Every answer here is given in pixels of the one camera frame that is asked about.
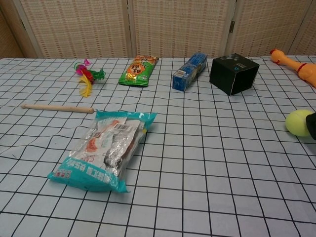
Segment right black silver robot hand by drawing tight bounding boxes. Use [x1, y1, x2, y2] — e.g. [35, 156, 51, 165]
[305, 110, 316, 141]

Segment yellow tennis ball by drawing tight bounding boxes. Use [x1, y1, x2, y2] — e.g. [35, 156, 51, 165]
[285, 109, 314, 137]

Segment black cardboard box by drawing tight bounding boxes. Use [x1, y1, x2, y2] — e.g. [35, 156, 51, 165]
[209, 52, 260, 96]

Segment blue snack pack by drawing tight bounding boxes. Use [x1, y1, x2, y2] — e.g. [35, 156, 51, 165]
[172, 52, 209, 92]

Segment yellow rubber chicken toy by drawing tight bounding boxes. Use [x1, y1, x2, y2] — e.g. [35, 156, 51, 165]
[269, 48, 316, 89]

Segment blue checkered tablecloth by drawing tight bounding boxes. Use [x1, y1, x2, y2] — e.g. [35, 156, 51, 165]
[0, 56, 316, 237]

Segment beige woven folding screen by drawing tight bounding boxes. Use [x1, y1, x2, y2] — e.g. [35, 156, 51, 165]
[0, 0, 316, 59]

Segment green orange snack bag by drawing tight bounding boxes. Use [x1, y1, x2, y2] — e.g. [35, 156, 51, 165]
[118, 54, 159, 88]

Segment teal silver snack bag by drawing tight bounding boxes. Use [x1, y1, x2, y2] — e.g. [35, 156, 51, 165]
[46, 110, 158, 194]

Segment colourful feather shuttlecock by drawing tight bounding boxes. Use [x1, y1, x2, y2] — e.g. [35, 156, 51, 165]
[74, 58, 107, 98]

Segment wooden stick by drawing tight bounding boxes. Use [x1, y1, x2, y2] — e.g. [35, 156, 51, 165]
[21, 103, 95, 115]

